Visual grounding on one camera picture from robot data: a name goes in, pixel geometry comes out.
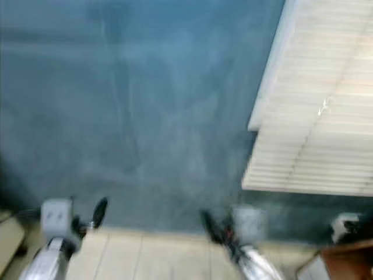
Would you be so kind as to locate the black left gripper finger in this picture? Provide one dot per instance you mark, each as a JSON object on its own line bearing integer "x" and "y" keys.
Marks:
{"x": 99, "y": 211}

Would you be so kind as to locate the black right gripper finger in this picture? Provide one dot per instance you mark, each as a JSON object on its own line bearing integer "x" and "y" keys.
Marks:
{"x": 211, "y": 226}
{"x": 231, "y": 220}

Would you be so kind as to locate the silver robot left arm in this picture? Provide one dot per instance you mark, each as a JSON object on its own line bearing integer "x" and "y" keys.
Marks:
{"x": 48, "y": 261}

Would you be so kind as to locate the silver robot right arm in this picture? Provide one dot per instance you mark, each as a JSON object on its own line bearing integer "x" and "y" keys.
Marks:
{"x": 259, "y": 263}

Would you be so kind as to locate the beige padded furniture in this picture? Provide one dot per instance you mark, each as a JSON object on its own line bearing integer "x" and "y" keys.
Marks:
{"x": 10, "y": 242}

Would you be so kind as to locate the small white object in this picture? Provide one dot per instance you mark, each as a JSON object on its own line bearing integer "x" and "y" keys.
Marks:
{"x": 345, "y": 226}

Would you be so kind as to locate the brown wooden furniture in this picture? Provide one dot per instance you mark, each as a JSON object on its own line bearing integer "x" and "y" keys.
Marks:
{"x": 347, "y": 262}

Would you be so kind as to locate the white slatted window blind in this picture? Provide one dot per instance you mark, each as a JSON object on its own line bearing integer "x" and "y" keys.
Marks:
{"x": 315, "y": 116}

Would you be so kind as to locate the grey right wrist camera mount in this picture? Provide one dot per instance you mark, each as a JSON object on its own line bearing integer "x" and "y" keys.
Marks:
{"x": 250, "y": 223}

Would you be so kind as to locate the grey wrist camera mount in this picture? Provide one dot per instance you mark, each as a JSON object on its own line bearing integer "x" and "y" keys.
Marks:
{"x": 56, "y": 216}
{"x": 250, "y": 223}

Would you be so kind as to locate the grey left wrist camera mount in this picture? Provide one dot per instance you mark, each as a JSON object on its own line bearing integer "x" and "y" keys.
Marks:
{"x": 56, "y": 216}

